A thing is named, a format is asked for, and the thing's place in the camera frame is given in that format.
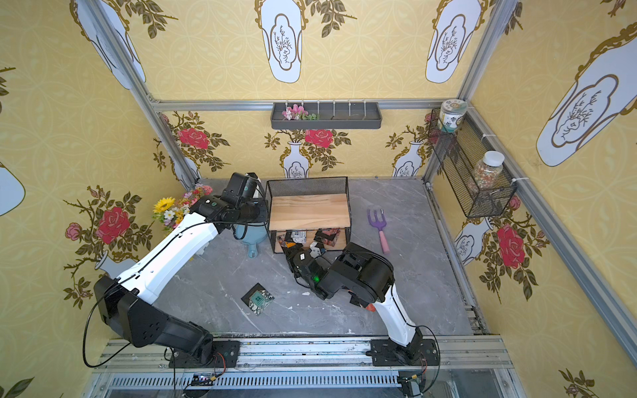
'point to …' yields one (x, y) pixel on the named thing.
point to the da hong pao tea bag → (371, 308)
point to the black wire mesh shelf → (308, 212)
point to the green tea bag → (257, 298)
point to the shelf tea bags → (327, 235)
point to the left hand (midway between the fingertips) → (257, 209)
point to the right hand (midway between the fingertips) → (289, 243)
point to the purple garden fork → (380, 225)
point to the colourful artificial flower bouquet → (170, 211)
